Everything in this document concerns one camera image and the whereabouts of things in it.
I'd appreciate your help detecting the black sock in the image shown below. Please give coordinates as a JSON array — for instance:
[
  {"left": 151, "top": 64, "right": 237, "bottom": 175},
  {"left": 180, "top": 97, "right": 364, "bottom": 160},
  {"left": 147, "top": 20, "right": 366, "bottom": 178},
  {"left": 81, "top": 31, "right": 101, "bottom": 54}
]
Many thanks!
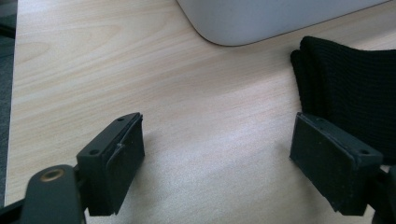
[{"left": 290, "top": 35, "right": 396, "bottom": 166}]

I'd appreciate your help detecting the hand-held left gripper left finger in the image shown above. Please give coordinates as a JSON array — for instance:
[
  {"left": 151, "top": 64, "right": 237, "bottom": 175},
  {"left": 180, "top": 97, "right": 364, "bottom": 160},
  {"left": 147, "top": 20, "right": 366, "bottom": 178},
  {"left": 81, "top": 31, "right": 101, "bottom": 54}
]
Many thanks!
[{"left": 76, "top": 112, "right": 146, "bottom": 217}]

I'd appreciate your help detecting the light blue divided storage box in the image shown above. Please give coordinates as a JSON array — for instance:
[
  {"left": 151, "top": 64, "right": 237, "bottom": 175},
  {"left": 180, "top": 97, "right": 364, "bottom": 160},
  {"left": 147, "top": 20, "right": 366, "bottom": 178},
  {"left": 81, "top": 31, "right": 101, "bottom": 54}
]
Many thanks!
[{"left": 176, "top": 0, "right": 391, "bottom": 48}]

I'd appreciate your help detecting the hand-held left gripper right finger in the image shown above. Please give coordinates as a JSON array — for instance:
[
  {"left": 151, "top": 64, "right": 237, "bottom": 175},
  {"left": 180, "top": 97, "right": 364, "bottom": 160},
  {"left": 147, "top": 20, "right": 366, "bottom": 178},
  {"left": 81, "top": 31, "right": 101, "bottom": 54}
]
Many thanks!
[{"left": 289, "top": 111, "right": 384, "bottom": 217}]

